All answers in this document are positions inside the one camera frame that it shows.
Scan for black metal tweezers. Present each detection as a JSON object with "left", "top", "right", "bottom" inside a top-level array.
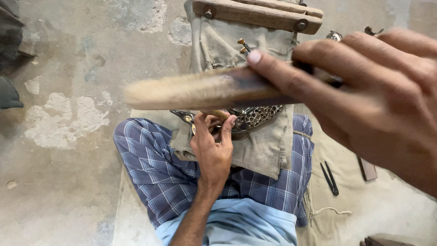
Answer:
[{"left": 320, "top": 161, "right": 340, "bottom": 197}]

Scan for brown wooden block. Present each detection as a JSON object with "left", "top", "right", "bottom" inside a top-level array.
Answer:
[{"left": 357, "top": 155, "right": 378, "bottom": 182}]

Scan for beige canvas cloth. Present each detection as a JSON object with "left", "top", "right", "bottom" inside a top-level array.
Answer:
[{"left": 170, "top": 0, "right": 301, "bottom": 180}]

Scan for rusty bolt with washer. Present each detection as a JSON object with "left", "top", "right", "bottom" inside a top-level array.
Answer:
[
  {"left": 203, "top": 4, "right": 217, "bottom": 20},
  {"left": 294, "top": 18, "right": 309, "bottom": 33}
]

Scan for blue plaid lungi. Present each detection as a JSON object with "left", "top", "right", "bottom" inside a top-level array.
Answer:
[{"left": 113, "top": 113, "right": 315, "bottom": 229}]

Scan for dark brown block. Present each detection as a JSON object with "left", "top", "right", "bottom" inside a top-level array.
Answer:
[{"left": 359, "top": 236, "right": 416, "bottom": 246}]

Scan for wooden bench clamp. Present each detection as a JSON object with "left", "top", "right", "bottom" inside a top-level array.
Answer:
[{"left": 192, "top": 0, "right": 324, "bottom": 35}]

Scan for dark grey cloth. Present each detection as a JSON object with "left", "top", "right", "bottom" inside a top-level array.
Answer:
[
  {"left": 0, "top": 0, "right": 25, "bottom": 70},
  {"left": 0, "top": 76, "right": 24, "bottom": 110}
]

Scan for brass-tipped metal prongs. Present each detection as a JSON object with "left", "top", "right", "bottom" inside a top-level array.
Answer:
[{"left": 238, "top": 38, "right": 253, "bottom": 57}]

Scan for person's right hand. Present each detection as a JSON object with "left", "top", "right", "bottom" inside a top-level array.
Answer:
[{"left": 246, "top": 28, "right": 437, "bottom": 198}]

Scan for tan wooden stick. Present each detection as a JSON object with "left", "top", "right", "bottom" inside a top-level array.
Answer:
[{"left": 201, "top": 109, "right": 230, "bottom": 121}]

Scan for light blue shirt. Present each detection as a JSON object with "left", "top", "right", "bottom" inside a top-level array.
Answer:
[{"left": 155, "top": 198, "right": 298, "bottom": 246}]

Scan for dark metal wing part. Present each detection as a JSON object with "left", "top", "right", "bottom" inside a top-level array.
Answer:
[{"left": 364, "top": 26, "right": 385, "bottom": 37}]

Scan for wooden bristle brush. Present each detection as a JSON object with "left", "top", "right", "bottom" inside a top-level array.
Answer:
[{"left": 124, "top": 62, "right": 343, "bottom": 111}]

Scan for person's left hand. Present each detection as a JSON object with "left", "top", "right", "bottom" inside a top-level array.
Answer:
[{"left": 189, "top": 112, "right": 238, "bottom": 188}]

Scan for frayed beige string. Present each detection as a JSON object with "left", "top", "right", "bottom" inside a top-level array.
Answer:
[{"left": 303, "top": 184, "right": 352, "bottom": 227}]

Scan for silver ornate metal piece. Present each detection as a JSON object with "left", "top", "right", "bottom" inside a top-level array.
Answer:
[{"left": 170, "top": 104, "right": 285, "bottom": 136}]

